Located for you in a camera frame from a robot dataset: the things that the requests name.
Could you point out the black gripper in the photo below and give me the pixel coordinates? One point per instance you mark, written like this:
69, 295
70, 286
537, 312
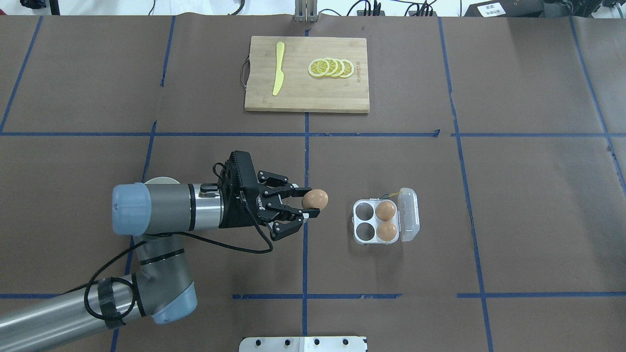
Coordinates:
238, 211

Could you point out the brown egg from bowl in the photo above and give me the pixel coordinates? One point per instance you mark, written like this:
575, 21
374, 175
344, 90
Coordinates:
315, 199

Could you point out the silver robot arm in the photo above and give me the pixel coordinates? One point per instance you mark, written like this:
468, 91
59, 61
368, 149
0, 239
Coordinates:
157, 217

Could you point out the clear plastic egg box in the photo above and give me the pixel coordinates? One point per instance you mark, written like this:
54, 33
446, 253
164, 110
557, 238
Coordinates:
407, 218

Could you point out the brown egg rear in box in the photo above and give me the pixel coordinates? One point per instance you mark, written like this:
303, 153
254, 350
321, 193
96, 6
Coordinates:
385, 210

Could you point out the brown egg in box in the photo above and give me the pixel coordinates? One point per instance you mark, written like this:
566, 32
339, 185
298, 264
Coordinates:
385, 210
387, 231

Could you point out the brown egg front in box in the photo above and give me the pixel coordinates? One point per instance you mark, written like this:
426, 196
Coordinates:
387, 231

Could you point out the black box with label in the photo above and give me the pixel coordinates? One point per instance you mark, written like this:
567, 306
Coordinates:
506, 8

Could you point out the bamboo cutting board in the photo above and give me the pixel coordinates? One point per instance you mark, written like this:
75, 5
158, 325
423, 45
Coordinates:
300, 92

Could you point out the white ceramic bowl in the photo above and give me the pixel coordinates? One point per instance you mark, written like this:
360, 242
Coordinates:
161, 180

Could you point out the lemon slice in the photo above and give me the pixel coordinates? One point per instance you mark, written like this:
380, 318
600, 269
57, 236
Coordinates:
332, 65
319, 68
339, 69
348, 69

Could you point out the yellow plastic knife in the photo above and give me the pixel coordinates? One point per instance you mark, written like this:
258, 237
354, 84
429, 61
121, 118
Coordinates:
279, 74

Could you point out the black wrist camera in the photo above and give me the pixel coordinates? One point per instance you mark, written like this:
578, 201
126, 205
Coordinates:
238, 174

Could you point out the aluminium frame post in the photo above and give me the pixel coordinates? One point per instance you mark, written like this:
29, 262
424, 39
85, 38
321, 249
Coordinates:
306, 11

